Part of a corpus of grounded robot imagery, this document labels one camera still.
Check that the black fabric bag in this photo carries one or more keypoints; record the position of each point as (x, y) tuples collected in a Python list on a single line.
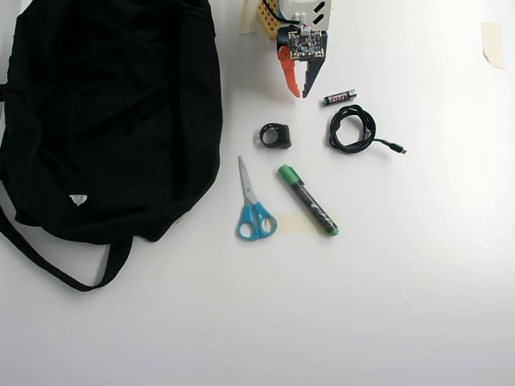
[(100, 120)]

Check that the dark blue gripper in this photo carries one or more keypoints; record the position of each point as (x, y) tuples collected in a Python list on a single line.
[(314, 71)]

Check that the beige masking tape strip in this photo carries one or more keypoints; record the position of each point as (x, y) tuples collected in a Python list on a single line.
[(493, 44)]

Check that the camera circuit board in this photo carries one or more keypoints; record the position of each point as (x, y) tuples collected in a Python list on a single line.
[(306, 44)]

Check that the yellow perforated base block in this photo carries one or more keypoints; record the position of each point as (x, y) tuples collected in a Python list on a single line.
[(266, 24)]

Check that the white plastic cylinder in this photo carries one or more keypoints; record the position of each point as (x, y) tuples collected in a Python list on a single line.
[(246, 20)]

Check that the black AA battery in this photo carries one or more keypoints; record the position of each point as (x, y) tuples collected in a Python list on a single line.
[(340, 97)]

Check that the green marker with black barrel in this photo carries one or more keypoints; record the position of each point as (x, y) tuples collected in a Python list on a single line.
[(310, 201)]

